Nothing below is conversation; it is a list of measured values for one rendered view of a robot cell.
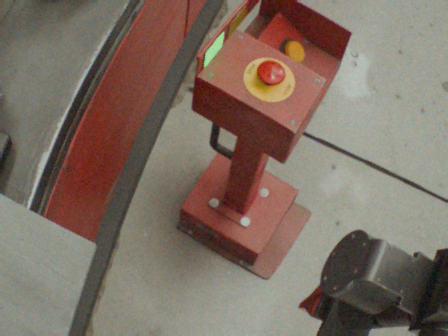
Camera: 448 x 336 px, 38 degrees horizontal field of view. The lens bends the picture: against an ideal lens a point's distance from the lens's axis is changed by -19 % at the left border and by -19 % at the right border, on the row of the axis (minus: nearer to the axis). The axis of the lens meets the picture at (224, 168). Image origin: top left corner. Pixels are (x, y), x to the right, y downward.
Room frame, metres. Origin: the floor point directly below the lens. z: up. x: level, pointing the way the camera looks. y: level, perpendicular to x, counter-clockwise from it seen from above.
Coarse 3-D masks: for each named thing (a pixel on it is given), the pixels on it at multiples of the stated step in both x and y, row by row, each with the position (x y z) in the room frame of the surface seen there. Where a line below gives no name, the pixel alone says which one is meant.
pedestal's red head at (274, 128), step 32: (288, 0) 0.65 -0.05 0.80; (224, 32) 0.54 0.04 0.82; (256, 32) 0.62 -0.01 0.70; (288, 32) 0.62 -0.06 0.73; (320, 32) 0.63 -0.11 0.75; (352, 32) 0.61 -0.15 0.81; (224, 64) 0.51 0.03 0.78; (288, 64) 0.53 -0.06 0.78; (320, 64) 0.59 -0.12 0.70; (192, 96) 0.48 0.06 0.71; (224, 96) 0.47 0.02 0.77; (288, 96) 0.48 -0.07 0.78; (320, 96) 0.52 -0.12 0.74; (224, 128) 0.46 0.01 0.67; (256, 128) 0.45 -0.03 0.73; (288, 128) 0.43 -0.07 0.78
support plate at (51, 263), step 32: (0, 224) 0.15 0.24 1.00; (32, 224) 0.17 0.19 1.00; (0, 256) 0.12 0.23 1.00; (32, 256) 0.13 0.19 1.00; (64, 256) 0.14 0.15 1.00; (0, 288) 0.08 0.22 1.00; (32, 288) 0.09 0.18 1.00; (64, 288) 0.11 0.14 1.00; (0, 320) 0.03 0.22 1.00; (32, 320) 0.05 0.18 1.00; (64, 320) 0.07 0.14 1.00
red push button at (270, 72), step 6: (270, 60) 0.52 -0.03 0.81; (258, 66) 0.51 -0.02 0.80; (264, 66) 0.50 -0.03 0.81; (270, 66) 0.51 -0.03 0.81; (276, 66) 0.51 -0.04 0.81; (282, 66) 0.51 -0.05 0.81; (258, 72) 0.49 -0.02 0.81; (264, 72) 0.49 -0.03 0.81; (270, 72) 0.50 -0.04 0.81; (276, 72) 0.50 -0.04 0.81; (282, 72) 0.50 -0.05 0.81; (264, 78) 0.49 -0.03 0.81; (270, 78) 0.49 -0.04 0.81; (276, 78) 0.49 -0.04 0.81; (282, 78) 0.49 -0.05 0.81; (270, 84) 0.48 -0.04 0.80
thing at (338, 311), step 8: (336, 304) 0.13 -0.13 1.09; (344, 304) 0.13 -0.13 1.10; (328, 312) 0.12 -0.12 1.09; (336, 312) 0.13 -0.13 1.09; (344, 312) 0.12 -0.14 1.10; (352, 312) 0.12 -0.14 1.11; (360, 312) 0.12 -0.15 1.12; (328, 320) 0.12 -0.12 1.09; (336, 320) 0.12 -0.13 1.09; (344, 320) 0.12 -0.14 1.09; (352, 320) 0.12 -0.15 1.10; (360, 320) 0.11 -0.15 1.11; (368, 320) 0.11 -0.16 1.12; (320, 328) 0.11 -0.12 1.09; (328, 328) 0.11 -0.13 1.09; (336, 328) 0.11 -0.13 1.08; (344, 328) 0.11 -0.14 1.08; (352, 328) 0.11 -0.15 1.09; (360, 328) 0.11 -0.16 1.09; (368, 328) 0.11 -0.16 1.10; (376, 328) 0.11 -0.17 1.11
